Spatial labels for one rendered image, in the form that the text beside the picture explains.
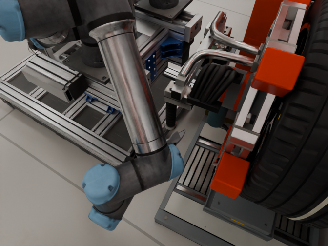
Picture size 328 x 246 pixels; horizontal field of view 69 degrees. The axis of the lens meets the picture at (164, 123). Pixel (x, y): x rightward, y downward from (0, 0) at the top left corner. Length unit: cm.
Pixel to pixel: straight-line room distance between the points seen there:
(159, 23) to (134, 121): 93
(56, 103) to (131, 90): 134
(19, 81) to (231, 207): 166
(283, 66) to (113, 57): 33
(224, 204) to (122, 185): 87
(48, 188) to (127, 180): 123
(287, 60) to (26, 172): 164
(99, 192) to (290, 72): 43
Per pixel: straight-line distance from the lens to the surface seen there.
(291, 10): 79
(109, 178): 50
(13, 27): 50
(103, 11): 49
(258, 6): 124
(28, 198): 174
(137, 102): 49
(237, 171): 66
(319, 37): 62
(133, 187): 53
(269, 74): 52
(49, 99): 184
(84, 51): 100
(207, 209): 138
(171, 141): 72
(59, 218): 162
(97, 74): 97
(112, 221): 61
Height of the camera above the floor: 146
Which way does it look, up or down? 55 degrees down
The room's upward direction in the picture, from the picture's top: straight up
